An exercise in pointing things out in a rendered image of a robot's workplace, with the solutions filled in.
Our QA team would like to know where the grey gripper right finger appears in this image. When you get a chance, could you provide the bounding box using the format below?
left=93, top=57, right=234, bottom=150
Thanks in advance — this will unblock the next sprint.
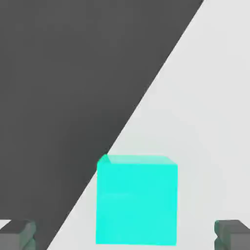
left=214, top=219, right=250, bottom=250

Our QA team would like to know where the small cyan cube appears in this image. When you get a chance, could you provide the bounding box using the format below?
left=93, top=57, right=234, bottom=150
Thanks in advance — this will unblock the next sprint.
left=95, top=153, right=179, bottom=246

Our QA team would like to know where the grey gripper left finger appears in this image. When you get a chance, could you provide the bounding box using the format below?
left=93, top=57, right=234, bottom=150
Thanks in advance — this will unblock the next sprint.
left=0, top=219, right=37, bottom=250

